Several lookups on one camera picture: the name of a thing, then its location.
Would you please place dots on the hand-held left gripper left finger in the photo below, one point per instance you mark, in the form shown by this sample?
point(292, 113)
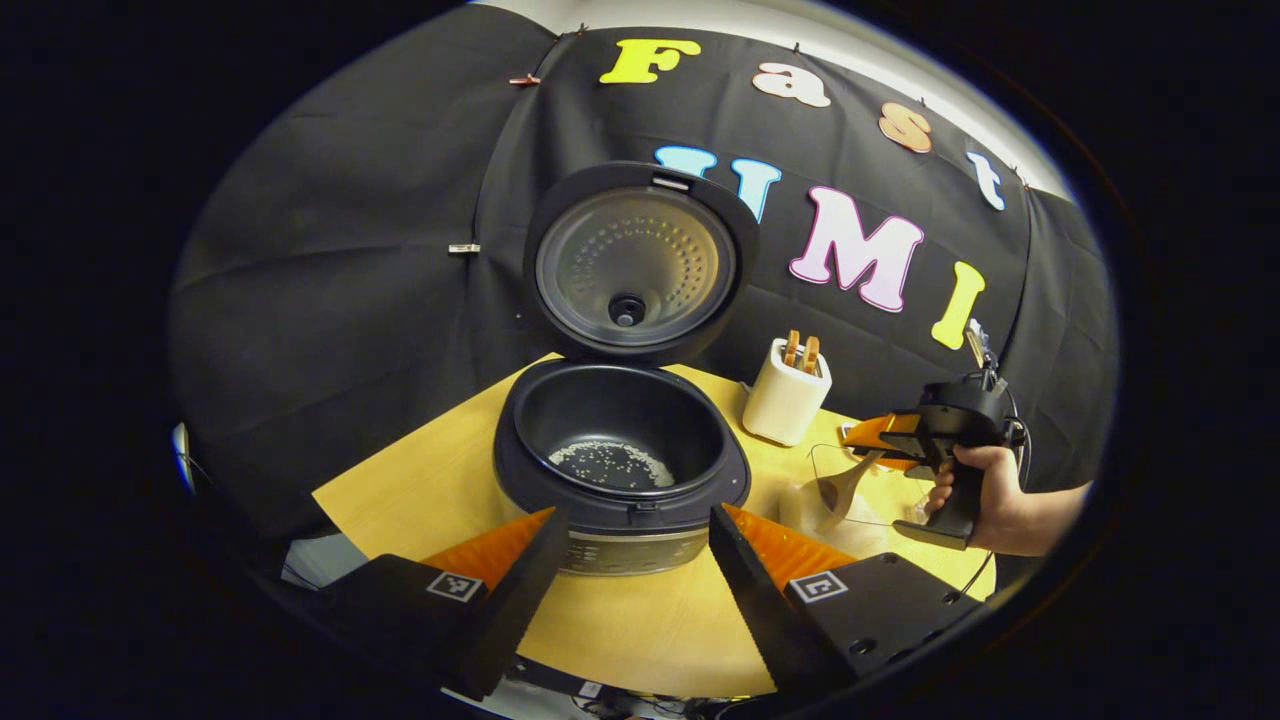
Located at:
point(520, 610)

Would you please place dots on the black backdrop cloth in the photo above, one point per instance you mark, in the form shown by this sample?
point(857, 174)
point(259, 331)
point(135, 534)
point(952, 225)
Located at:
point(350, 250)

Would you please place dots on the white toaster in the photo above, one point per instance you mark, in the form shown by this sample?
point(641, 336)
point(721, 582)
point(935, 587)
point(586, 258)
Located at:
point(785, 400)

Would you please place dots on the toasted bread slice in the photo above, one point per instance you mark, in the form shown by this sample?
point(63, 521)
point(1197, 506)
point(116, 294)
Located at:
point(791, 348)
point(811, 354)

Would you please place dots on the clear container of white rice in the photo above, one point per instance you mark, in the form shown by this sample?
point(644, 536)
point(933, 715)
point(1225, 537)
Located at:
point(800, 510)

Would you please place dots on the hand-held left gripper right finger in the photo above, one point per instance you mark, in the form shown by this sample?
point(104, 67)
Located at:
point(765, 620)

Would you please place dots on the dark blue rice cooker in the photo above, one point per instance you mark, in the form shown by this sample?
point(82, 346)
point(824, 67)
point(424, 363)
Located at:
point(620, 420)

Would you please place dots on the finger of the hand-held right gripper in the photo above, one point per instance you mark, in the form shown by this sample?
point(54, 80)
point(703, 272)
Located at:
point(900, 461)
point(870, 430)

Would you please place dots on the wooden spoon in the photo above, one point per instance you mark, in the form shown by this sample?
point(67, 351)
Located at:
point(835, 485)

